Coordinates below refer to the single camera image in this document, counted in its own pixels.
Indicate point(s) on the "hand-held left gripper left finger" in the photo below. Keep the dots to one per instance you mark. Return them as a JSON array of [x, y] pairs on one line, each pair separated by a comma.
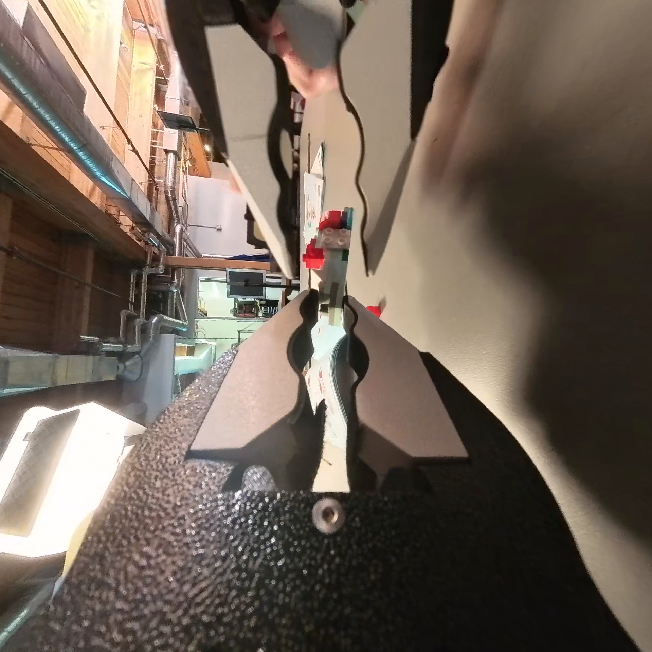
[[244, 402]]

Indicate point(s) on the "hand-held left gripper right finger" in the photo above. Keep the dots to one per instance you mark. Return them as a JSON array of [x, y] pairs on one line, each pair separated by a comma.
[[407, 407]]

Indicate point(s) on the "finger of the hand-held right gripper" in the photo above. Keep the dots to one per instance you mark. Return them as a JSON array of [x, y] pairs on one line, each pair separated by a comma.
[[244, 102], [387, 102]]

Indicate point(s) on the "small red lego brick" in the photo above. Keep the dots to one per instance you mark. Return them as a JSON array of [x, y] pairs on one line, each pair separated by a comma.
[[374, 310]]

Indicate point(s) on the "white red green lego model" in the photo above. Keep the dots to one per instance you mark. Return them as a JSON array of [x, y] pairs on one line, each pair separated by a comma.
[[333, 239]]

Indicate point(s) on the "open light blue instruction booklet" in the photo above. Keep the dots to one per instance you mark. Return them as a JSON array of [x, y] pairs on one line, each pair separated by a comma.
[[331, 402]]

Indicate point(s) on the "black monitor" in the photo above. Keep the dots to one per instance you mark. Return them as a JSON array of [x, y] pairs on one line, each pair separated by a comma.
[[244, 285]]

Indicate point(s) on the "silver round ventilation duct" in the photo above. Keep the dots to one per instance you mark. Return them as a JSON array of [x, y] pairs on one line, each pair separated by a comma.
[[172, 203]]

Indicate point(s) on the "wooden support post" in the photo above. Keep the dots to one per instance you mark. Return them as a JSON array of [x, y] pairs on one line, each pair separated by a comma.
[[214, 263]]

